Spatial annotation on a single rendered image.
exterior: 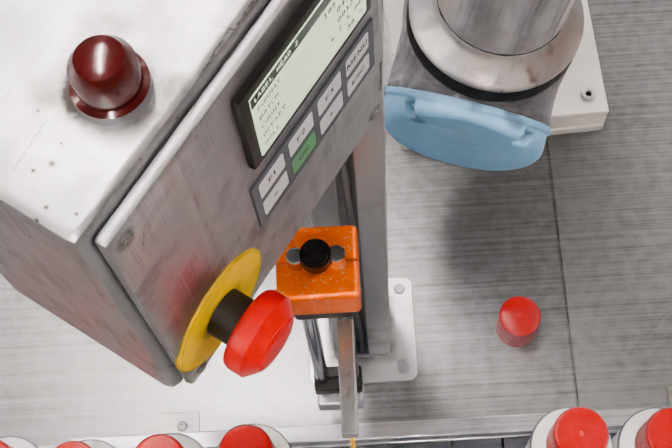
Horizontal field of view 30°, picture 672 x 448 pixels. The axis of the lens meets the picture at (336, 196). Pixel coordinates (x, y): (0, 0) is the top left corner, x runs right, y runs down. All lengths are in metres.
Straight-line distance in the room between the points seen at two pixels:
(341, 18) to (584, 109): 0.63
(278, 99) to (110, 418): 0.63
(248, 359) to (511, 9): 0.32
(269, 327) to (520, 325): 0.52
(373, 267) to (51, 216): 0.45
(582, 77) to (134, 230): 0.73
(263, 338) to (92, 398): 0.55
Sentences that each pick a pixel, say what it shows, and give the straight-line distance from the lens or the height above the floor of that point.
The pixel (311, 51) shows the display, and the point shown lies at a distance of 0.45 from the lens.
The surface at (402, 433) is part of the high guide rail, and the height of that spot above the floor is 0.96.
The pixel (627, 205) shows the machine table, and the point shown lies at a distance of 1.09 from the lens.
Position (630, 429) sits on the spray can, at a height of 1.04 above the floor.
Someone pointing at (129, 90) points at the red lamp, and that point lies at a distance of 0.39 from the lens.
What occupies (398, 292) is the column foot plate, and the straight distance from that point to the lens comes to 1.04.
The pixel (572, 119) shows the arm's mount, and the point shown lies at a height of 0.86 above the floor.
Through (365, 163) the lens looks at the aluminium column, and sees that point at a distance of 0.66.
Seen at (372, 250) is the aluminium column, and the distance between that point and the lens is 0.79.
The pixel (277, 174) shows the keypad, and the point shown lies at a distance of 0.50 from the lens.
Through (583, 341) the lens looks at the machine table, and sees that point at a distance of 1.05.
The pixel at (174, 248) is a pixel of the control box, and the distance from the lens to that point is 0.44.
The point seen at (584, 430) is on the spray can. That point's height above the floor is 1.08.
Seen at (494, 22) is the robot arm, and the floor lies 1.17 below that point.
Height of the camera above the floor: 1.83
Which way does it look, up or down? 68 degrees down
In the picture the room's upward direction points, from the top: 7 degrees counter-clockwise
